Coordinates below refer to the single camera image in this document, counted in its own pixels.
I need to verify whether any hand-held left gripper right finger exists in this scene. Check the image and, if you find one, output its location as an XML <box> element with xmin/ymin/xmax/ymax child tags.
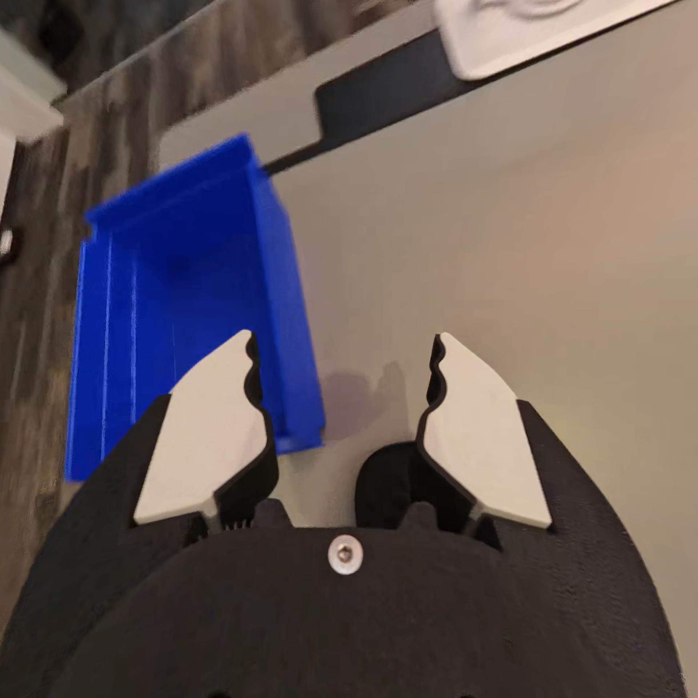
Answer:
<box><xmin>416</xmin><ymin>333</ymin><xmax>551</xmax><ymax>530</ymax></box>

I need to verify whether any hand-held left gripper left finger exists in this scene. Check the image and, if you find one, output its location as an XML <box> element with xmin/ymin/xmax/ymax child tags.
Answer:
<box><xmin>132</xmin><ymin>330</ymin><xmax>279</xmax><ymax>527</ymax></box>

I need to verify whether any blue plastic bin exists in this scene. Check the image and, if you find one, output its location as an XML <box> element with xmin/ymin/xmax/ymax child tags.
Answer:
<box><xmin>64</xmin><ymin>132</ymin><xmax>327</xmax><ymax>483</ymax></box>

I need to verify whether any black desk cable flap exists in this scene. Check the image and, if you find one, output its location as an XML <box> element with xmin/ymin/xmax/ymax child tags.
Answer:
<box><xmin>313</xmin><ymin>27</ymin><xmax>464</xmax><ymax>157</ymax></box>

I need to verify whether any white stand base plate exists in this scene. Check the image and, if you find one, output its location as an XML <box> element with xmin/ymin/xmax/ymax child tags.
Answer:
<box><xmin>433</xmin><ymin>0</ymin><xmax>677</xmax><ymax>81</ymax></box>

